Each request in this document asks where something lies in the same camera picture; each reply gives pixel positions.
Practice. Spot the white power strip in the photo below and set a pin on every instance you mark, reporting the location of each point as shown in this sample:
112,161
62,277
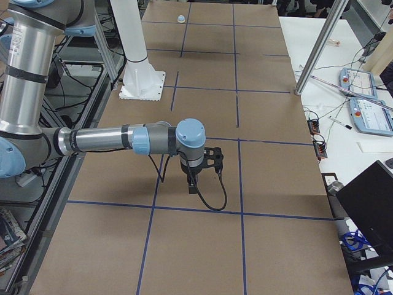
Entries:
25,178

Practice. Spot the silver metal cup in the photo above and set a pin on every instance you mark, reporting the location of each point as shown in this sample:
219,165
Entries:
334,187

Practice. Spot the black marker pen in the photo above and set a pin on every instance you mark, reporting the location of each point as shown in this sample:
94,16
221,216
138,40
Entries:
340,123

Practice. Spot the white blue service bell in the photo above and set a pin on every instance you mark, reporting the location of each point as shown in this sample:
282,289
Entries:
181,19

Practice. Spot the orange black connector box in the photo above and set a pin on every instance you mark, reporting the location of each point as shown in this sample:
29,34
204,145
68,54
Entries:
313,125

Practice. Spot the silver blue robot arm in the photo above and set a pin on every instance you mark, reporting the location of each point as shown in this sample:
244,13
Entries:
24,144

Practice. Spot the teach pendant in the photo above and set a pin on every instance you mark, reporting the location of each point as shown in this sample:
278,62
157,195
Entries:
359,82
369,118

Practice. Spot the white camera pole with base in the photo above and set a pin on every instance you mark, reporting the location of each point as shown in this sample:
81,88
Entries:
140,80

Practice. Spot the stack of magazines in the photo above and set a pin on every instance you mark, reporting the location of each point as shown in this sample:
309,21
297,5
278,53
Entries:
12,239

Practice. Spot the upper teach pendant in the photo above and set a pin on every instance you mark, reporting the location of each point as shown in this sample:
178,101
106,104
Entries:
359,82

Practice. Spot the long metal reacher stick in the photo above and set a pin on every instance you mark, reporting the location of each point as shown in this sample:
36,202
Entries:
346,91

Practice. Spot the black monitor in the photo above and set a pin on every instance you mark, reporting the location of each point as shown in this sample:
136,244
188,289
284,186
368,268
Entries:
367,200

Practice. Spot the aluminium frame post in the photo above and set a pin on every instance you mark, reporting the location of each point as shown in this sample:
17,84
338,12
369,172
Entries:
326,31

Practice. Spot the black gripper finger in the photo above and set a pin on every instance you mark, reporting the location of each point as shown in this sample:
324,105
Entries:
192,188

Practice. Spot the lower teach pendant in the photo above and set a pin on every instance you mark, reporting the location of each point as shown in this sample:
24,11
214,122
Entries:
369,118

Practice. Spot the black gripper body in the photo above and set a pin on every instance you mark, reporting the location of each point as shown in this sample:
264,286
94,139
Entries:
192,171

